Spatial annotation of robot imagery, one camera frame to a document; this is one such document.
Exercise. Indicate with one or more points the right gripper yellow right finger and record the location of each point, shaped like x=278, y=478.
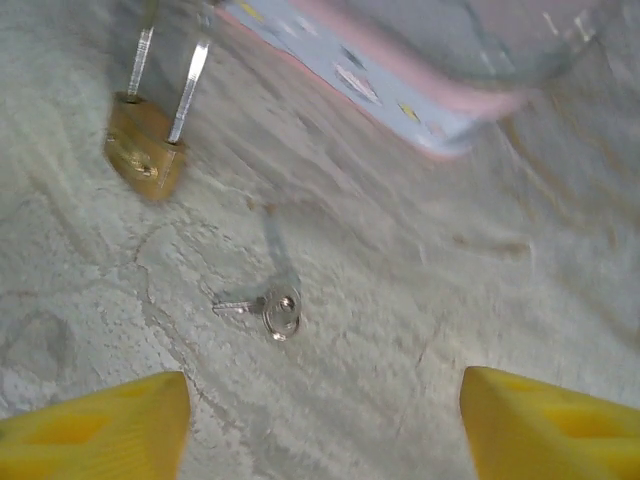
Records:
x=550, y=430

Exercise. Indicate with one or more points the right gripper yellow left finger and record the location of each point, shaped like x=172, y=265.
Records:
x=100, y=430

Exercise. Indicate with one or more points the brass padlock with steel shackle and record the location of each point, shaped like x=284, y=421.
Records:
x=142, y=145

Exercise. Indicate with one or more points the pastel cartoon tin box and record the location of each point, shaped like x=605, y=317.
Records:
x=380, y=65

